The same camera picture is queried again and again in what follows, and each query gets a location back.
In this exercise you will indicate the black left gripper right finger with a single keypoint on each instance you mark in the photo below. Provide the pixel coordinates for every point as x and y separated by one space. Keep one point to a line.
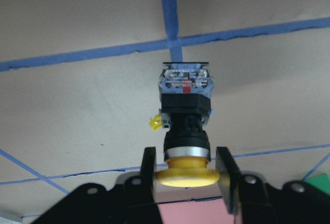
229 176

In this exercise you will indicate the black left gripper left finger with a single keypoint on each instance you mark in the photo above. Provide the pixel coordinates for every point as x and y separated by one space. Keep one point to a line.
147 173

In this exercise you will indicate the yellow push button switch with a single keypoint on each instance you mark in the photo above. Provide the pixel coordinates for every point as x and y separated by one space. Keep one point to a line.
185 90

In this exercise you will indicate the pink foam cube centre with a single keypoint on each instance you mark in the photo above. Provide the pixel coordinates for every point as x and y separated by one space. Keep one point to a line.
196 212

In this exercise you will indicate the green foam cube far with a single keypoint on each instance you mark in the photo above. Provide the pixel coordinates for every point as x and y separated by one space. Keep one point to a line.
321 182

